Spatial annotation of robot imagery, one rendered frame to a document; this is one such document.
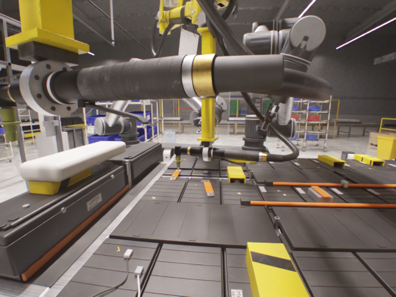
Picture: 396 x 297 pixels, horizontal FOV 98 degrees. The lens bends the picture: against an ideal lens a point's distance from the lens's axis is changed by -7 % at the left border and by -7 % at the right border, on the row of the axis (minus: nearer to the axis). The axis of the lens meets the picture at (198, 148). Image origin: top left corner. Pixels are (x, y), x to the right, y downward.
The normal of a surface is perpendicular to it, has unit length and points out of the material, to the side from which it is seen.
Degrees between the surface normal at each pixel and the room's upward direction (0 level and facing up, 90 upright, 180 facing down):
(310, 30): 101
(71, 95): 131
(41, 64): 90
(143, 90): 124
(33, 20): 90
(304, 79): 82
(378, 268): 0
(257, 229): 0
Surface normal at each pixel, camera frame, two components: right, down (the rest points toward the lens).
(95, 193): 0.99, 0.02
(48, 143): -0.10, 0.20
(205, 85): -0.29, 0.70
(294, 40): -0.40, 0.40
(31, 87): 0.94, 0.07
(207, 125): -0.36, 0.18
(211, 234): 0.00, -0.98
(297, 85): 0.36, 0.61
